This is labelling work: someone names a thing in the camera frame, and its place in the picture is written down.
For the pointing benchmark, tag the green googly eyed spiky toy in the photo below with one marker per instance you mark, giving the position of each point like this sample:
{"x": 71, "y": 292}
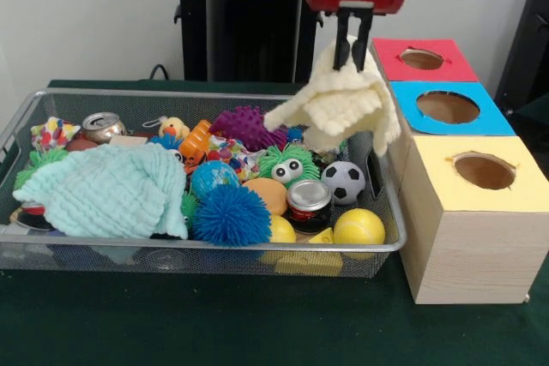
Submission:
{"x": 287, "y": 164}

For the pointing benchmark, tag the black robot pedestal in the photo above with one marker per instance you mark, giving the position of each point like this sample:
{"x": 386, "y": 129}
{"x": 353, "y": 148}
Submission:
{"x": 257, "y": 19}

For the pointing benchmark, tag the colourful polka dot pouch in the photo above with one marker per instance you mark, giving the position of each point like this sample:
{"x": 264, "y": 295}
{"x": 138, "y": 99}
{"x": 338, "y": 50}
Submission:
{"x": 53, "y": 134}

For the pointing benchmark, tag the globe print ball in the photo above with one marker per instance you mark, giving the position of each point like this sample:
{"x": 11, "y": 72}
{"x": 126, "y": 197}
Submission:
{"x": 212, "y": 179}

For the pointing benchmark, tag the large blue spiky ball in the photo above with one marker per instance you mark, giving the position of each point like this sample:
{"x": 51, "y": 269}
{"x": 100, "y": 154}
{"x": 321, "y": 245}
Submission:
{"x": 231, "y": 218}

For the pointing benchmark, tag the yellow tennis ball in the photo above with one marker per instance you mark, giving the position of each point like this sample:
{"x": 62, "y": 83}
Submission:
{"x": 359, "y": 229}

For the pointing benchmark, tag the wooden box with three holes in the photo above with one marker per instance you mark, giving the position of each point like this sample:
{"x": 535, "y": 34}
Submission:
{"x": 472, "y": 254}

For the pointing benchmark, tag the mint green waffle cloth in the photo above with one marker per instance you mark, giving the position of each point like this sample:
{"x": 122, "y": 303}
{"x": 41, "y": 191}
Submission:
{"x": 107, "y": 194}

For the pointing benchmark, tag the dark green tablecloth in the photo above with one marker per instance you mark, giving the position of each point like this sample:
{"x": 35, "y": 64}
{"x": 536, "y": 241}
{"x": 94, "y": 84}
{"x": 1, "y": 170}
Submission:
{"x": 214, "y": 323}

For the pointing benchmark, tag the silver soda can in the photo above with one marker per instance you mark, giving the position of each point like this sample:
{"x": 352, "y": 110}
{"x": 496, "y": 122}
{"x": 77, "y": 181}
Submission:
{"x": 100, "y": 126}

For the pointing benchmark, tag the purple spiky ball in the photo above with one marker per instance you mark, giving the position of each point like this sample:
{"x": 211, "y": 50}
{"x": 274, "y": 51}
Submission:
{"x": 249, "y": 126}

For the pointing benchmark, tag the cream waffle cloth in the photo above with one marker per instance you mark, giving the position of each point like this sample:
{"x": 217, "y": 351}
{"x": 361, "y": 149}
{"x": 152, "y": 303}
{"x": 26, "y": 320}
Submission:
{"x": 343, "y": 100}

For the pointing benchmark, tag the black and white soccer ball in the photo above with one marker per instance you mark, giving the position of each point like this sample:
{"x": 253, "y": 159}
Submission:
{"x": 343, "y": 184}

